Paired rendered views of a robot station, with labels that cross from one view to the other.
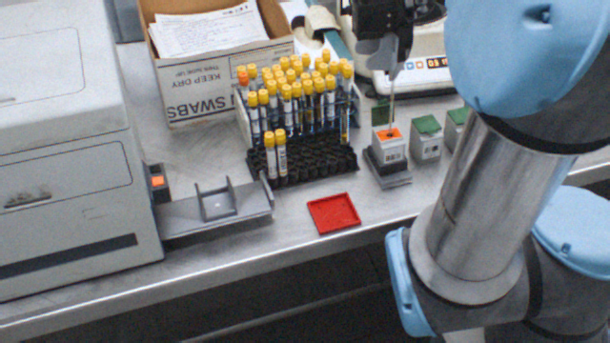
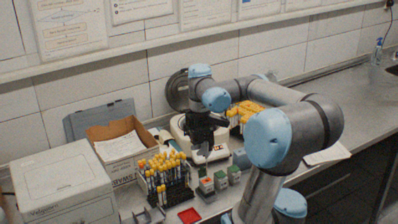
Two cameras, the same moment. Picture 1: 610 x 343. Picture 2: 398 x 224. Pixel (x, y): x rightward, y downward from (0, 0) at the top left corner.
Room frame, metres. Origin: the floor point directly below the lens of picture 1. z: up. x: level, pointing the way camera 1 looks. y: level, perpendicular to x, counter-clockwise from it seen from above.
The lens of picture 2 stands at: (-0.26, 0.15, 1.92)
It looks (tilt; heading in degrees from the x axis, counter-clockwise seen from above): 31 degrees down; 349
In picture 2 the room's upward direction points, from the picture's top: 1 degrees counter-clockwise
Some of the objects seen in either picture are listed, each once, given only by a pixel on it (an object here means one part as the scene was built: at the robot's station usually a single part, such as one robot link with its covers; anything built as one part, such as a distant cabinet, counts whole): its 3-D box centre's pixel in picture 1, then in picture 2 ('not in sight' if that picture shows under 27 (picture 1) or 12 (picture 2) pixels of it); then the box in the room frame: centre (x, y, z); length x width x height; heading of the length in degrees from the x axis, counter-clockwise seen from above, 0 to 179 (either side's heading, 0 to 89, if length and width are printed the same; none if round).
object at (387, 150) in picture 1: (387, 148); (206, 186); (0.84, -0.08, 0.92); 0.05 x 0.04 x 0.06; 19
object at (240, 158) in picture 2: not in sight; (245, 158); (0.97, -0.27, 0.92); 0.10 x 0.07 x 0.10; 104
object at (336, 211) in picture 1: (334, 212); (189, 216); (0.74, 0.01, 0.88); 0.07 x 0.07 x 0.01; 19
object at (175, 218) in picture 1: (202, 207); (136, 221); (0.71, 0.21, 0.92); 0.21 x 0.07 x 0.05; 109
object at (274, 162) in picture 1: (300, 139); (170, 187); (0.85, 0.07, 0.93); 0.17 x 0.09 x 0.11; 110
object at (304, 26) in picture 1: (313, 39); (163, 144); (1.15, 0.06, 0.92); 0.24 x 0.12 x 0.10; 19
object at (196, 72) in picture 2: not in sight; (200, 82); (0.83, -0.06, 1.38); 0.09 x 0.08 x 0.11; 11
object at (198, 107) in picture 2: not in sight; (201, 103); (0.83, -0.06, 1.30); 0.08 x 0.08 x 0.05
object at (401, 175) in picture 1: (387, 160); (206, 191); (0.84, -0.08, 0.89); 0.09 x 0.05 x 0.04; 19
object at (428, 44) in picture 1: (403, 29); (201, 135); (1.17, -0.12, 0.94); 0.30 x 0.24 x 0.12; 10
